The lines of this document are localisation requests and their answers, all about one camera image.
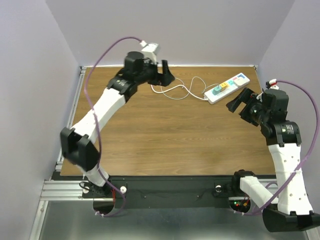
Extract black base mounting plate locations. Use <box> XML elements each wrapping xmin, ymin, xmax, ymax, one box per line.
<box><xmin>79</xmin><ymin>175</ymin><xmax>248</xmax><ymax>212</ymax></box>

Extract yellow usb charger plug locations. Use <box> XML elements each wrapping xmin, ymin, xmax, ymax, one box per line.
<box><xmin>219</xmin><ymin>82</ymin><xmax>229</xmax><ymax>89</ymax></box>

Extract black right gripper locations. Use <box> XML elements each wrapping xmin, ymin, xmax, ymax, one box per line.
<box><xmin>227</xmin><ymin>86</ymin><xmax>270</xmax><ymax>126</ymax></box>

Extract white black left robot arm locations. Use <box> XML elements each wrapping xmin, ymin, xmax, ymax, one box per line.
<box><xmin>60</xmin><ymin>51</ymin><xmax>175</xmax><ymax>197</ymax></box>

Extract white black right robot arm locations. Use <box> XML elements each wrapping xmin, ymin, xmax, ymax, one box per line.
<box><xmin>226</xmin><ymin>87</ymin><xmax>320</xmax><ymax>233</ymax></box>

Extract aluminium frame rail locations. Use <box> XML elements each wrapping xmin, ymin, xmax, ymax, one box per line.
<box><xmin>29</xmin><ymin>66</ymin><xmax>87</xmax><ymax>240</ymax></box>

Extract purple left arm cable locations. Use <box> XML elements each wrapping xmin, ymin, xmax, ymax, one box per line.
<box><xmin>84</xmin><ymin>36</ymin><xmax>143</xmax><ymax>218</ymax></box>

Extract teal charger plug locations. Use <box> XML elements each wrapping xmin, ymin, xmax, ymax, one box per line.
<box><xmin>212</xmin><ymin>85</ymin><xmax>222</xmax><ymax>96</ymax></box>

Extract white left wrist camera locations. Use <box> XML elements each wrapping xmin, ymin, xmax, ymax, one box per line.
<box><xmin>139</xmin><ymin>40</ymin><xmax>160</xmax><ymax>64</ymax></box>

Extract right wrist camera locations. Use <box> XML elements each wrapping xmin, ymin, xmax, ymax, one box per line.
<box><xmin>265</xmin><ymin>78</ymin><xmax>280</xmax><ymax>90</ymax></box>

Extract white square charger plug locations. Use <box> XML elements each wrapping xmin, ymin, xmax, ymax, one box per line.
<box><xmin>234</xmin><ymin>77</ymin><xmax>248</xmax><ymax>86</ymax></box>

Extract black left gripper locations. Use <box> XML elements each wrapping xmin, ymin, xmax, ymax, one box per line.
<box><xmin>134</xmin><ymin>56</ymin><xmax>175</xmax><ymax>87</ymax></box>

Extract white power strip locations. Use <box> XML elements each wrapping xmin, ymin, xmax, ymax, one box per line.
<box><xmin>204</xmin><ymin>72</ymin><xmax>250</xmax><ymax>105</ymax></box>

